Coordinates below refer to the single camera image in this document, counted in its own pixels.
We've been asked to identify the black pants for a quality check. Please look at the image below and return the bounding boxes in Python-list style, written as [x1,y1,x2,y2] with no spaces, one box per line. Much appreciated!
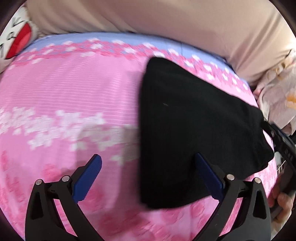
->
[139,57,274,209]

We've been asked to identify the right hand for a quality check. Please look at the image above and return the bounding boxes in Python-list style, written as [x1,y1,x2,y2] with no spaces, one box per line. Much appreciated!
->
[267,184,295,223]

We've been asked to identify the floral pastel blanket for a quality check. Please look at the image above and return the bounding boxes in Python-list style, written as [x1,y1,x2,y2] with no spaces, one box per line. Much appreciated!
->
[253,49,295,135]

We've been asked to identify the beige quilt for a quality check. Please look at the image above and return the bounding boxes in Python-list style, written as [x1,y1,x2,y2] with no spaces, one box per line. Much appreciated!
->
[26,1,295,85]

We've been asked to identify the pink rose bed sheet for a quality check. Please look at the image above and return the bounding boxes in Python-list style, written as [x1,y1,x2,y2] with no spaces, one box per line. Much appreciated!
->
[1,33,256,240]

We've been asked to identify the white cartoon face pillow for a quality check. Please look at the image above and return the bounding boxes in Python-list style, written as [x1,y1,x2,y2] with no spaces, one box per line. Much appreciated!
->
[1,4,41,72]

